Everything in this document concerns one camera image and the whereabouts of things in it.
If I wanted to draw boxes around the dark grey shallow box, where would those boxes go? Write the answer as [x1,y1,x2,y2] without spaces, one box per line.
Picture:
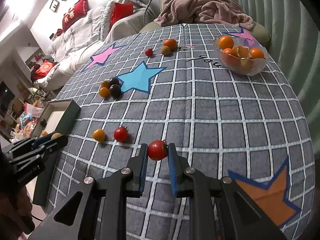
[31,100,81,207]

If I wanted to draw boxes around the tan fruit at far table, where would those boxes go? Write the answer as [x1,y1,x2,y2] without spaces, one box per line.
[160,46,171,56]

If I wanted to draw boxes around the grey striped pillow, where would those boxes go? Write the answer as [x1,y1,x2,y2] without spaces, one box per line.
[99,0,146,43]

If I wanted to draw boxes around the small red tomato far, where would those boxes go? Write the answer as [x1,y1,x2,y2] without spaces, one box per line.
[145,48,153,57]

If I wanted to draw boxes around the grey checked tablecloth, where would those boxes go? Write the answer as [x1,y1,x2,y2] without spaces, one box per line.
[45,24,315,239]

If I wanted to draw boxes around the tan round fruit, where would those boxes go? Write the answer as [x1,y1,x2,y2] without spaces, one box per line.
[51,132,61,140]

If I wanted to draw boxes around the orange on bowl top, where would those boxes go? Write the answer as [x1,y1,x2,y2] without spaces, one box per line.
[218,35,234,50]

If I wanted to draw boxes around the pink blanket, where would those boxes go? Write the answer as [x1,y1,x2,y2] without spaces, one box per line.
[154,0,255,30]

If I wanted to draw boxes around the green curtain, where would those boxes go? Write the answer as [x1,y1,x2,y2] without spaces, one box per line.
[236,0,319,158]

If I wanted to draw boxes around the white covered sofa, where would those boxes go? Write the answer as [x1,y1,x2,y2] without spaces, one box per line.
[34,0,157,92]

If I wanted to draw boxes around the red cushion at sofa end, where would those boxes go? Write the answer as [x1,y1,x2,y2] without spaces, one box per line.
[30,60,56,82]

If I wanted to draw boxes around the small picture frame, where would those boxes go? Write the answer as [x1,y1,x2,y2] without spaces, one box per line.
[49,0,60,12]

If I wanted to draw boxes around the red cushion on armrest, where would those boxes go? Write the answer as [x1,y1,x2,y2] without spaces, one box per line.
[110,3,133,25]

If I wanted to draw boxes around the orange kumquat plums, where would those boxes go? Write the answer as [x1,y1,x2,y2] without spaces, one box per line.
[99,87,110,98]
[101,80,110,89]

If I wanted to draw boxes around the small dark fruit in box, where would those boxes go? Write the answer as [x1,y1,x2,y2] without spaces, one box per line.
[40,119,47,127]

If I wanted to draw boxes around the large red embroidered cushion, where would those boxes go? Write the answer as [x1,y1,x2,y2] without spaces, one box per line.
[62,0,88,32]

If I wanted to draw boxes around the red cherry tomato with stem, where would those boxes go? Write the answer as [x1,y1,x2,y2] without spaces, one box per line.
[113,126,129,142]

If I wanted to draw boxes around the orange kumquat on cloth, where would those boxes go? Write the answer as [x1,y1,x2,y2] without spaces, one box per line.
[92,129,106,142]

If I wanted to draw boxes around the left hand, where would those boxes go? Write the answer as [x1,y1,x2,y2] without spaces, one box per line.
[1,186,33,239]

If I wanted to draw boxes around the clear glass fruit bowl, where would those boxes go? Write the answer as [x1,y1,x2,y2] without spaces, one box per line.
[213,34,270,76]

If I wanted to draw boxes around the pile of snack packets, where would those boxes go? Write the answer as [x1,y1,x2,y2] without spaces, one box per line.
[8,84,48,143]

